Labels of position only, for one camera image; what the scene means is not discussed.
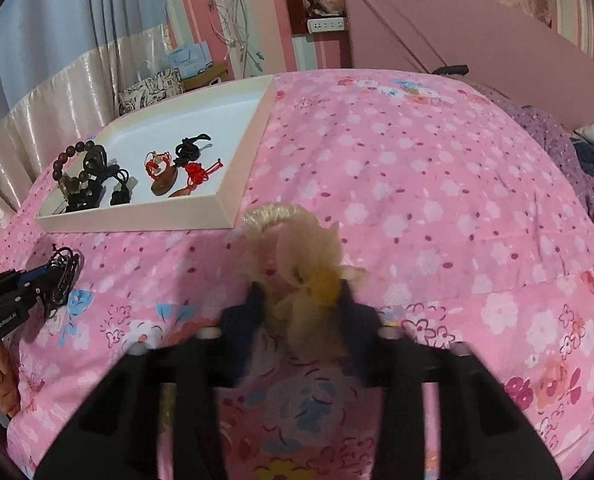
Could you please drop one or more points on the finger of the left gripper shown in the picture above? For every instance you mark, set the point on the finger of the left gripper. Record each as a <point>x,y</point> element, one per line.
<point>47,276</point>

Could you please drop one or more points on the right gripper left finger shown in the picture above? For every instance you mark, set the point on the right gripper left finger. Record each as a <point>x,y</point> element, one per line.
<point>114,432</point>

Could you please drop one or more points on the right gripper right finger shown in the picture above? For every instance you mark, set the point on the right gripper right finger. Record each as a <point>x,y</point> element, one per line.
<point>482,432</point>

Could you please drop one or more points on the red knot wooden pendant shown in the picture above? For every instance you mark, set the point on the red knot wooden pendant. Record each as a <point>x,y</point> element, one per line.
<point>164,174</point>

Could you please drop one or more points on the cream fabric scrunchie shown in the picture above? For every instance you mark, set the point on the cream fabric scrunchie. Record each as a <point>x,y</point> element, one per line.
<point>301,268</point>

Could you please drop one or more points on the watch with beige strap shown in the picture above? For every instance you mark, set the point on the watch with beige strap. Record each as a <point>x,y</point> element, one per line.
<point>82,194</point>

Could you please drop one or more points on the person's left hand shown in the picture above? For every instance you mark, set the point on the person's left hand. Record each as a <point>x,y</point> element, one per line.
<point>9,392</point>

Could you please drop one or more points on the cream satin curtain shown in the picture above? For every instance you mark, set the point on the cream satin curtain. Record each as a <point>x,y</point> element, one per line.
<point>76,102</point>

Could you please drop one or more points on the white shallow tray box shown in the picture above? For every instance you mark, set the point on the white shallow tray box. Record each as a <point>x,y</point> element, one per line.
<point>223,122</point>

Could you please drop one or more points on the pink floral bedspread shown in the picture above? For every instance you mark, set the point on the pink floral bedspread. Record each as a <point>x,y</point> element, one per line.
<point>465,227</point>

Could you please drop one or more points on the black white patterned bag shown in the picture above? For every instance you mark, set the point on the black white patterned bag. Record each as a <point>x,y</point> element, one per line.
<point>149,91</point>

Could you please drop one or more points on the light blue gift bag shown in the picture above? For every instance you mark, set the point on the light blue gift bag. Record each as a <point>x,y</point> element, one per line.
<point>189,60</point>

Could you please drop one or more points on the blue sheer curtain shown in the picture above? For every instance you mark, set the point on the blue sheer curtain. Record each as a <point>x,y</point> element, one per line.
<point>40,38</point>

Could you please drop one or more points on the cardboard box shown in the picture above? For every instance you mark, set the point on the cardboard box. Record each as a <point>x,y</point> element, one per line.
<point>218,72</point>

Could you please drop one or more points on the purple dotted blanket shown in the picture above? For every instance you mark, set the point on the purple dotted blanket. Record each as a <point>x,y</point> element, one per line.
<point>552,138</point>

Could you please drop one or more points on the white power strip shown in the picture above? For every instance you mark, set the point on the white power strip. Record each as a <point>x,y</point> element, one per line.
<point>325,25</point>

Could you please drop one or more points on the pink bed headboard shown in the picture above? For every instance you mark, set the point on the pink bed headboard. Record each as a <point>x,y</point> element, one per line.
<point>506,50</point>

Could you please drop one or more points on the black handle on bed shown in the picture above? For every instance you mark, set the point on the black handle on bed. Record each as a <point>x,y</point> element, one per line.
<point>451,70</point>

